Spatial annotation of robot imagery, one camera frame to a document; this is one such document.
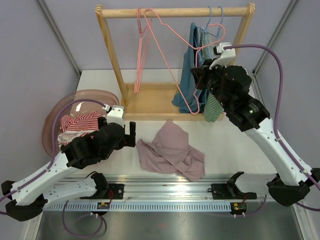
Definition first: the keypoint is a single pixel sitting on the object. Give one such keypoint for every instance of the mauve pink tank top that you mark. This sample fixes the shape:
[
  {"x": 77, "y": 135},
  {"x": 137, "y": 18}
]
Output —
[{"x": 170, "y": 152}]

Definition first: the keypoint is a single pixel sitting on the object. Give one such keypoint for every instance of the aluminium frame post left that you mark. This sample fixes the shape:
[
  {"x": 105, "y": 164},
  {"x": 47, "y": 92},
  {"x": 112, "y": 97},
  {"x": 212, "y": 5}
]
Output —
[{"x": 57, "y": 33}]

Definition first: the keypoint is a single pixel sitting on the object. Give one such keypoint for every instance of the green white striped tank top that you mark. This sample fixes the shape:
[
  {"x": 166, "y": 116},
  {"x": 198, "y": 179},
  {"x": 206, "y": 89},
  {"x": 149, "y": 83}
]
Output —
[{"x": 212, "y": 109}]

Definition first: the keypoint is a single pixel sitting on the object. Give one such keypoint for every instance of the wooden clothes rack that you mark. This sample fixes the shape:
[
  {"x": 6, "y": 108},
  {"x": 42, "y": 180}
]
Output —
[{"x": 153, "y": 103}]

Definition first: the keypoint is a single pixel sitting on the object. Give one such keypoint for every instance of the blue tank top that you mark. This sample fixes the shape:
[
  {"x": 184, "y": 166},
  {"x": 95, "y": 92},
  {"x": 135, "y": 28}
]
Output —
[{"x": 187, "y": 81}]

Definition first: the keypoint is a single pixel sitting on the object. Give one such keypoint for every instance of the aluminium frame post right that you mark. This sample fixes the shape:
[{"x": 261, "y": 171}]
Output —
[{"x": 276, "y": 34}]

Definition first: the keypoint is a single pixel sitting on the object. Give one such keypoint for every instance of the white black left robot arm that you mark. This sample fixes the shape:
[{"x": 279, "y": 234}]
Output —
[{"x": 28, "y": 197}]

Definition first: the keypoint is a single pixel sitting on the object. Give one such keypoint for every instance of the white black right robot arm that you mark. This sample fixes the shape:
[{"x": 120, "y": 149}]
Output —
[{"x": 230, "y": 86}]

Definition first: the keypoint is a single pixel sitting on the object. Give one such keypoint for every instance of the blue wire hanger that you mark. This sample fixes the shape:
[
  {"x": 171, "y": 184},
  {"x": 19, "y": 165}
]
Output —
[
  {"x": 221, "y": 21},
  {"x": 208, "y": 22}
]

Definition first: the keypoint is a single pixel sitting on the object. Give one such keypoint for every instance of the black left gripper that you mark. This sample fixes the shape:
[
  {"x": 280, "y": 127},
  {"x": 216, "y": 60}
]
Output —
[{"x": 128, "y": 140}]

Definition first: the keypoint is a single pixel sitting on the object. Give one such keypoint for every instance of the aluminium frame post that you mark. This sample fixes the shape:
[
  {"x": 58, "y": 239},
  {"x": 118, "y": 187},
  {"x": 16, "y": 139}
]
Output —
[
  {"x": 276, "y": 34},
  {"x": 57, "y": 33}
]

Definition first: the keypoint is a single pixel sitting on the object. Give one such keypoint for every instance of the pink translucent plastic basket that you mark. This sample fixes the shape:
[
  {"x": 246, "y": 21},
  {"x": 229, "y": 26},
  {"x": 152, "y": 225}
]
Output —
[{"x": 67, "y": 106}]

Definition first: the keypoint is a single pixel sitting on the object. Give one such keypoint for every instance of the red white striped tank top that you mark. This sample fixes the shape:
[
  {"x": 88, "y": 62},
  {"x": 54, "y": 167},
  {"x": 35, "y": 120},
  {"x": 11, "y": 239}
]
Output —
[{"x": 78, "y": 126}]

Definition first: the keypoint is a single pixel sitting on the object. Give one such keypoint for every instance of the aluminium mounting rail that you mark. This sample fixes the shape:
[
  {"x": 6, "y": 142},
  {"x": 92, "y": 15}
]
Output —
[{"x": 154, "y": 186}]

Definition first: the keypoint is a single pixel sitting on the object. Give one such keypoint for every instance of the slotted white cable duct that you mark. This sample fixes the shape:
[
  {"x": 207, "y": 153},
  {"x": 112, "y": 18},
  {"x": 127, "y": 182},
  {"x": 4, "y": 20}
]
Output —
[{"x": 141, "y": 206}]

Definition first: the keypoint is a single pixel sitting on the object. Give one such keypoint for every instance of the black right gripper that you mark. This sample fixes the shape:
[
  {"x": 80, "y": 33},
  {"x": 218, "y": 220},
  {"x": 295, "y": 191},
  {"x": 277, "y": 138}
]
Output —
[{"x": 201, "y": 74}]

